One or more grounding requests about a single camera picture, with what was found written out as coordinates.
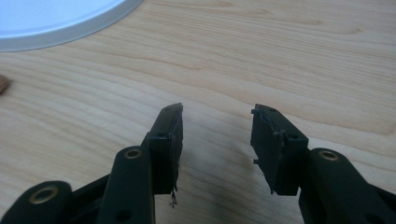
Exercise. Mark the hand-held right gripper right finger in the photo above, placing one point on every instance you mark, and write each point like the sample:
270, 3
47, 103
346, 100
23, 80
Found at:
274, 155

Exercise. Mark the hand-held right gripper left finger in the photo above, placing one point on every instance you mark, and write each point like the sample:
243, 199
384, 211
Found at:
165, 146

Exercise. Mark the small brown object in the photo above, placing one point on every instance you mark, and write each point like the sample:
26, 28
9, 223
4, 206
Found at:
3, 83

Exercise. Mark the white round plate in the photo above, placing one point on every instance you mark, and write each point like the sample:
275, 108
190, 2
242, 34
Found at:
46, 18

